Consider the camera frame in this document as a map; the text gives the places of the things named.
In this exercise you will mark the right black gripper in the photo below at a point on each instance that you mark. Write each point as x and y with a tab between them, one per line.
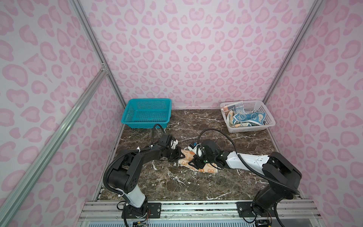
196	161

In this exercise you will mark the orange bunny towel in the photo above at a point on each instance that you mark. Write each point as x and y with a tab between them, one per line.
189	156

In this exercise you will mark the corner aluminium post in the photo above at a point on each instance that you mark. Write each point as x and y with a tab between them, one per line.
304	29
78	9

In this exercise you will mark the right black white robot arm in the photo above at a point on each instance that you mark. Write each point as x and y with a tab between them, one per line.
283	177

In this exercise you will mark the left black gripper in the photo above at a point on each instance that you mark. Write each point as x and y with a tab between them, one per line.
178	155

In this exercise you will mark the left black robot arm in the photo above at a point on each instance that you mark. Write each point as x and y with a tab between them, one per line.
122	175

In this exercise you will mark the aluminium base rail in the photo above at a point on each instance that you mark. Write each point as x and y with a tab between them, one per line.
211	213

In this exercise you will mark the teal plastic basket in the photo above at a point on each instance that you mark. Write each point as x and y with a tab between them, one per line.
144	113

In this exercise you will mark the left corner aluminium post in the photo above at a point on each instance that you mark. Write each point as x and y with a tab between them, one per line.
78	9

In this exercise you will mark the grey patterned towel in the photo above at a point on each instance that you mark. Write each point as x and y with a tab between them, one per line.
235	107

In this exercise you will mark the right corner aluminium post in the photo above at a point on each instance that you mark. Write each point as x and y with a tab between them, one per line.
304	29

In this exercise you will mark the diagonal aluminium frame bar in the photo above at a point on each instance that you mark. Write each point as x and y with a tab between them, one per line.
32	175

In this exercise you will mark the white plastic basket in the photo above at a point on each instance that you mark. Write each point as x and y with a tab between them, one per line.
252	106

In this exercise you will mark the teal bunny towel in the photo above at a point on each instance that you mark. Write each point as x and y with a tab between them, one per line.
246	120

